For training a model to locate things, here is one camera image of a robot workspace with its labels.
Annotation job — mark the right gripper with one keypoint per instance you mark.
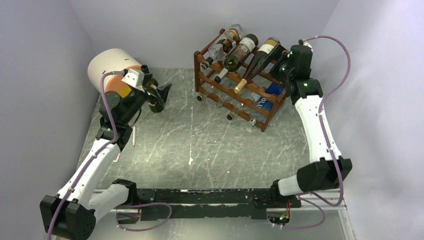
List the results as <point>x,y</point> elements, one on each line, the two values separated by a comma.
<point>287,54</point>

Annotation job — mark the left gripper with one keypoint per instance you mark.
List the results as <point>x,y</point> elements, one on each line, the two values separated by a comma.
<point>163,90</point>

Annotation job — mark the brown bottle gold foil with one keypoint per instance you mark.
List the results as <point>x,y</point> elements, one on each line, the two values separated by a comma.
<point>270,51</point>

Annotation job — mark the dark bottle brown label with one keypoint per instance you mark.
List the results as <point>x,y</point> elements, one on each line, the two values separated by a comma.
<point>237,56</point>

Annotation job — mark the clear liquor bottle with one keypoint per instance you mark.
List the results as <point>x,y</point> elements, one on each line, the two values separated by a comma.
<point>223,45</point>

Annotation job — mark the dark bottle white label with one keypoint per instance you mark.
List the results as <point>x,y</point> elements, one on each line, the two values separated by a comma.
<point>155,95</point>

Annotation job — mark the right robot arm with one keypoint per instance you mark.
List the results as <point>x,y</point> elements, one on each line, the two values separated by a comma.
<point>327,168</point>

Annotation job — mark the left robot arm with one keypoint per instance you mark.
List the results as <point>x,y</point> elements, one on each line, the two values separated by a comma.
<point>72,213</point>

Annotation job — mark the clear bottle blue label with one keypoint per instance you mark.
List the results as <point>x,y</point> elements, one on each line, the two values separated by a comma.
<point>263,103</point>

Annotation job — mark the clear bottle lower rack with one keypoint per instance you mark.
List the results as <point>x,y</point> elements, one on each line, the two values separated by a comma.
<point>224,98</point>

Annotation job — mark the wooden wine rack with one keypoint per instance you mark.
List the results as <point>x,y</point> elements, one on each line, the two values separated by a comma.
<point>259,85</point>

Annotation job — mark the pen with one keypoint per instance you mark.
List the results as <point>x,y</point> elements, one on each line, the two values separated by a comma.
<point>134,135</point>

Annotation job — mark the round drawer cabinet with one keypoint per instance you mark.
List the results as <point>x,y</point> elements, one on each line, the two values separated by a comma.
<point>110,60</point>

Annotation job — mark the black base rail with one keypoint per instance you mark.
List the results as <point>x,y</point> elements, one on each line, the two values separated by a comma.
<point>253,203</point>

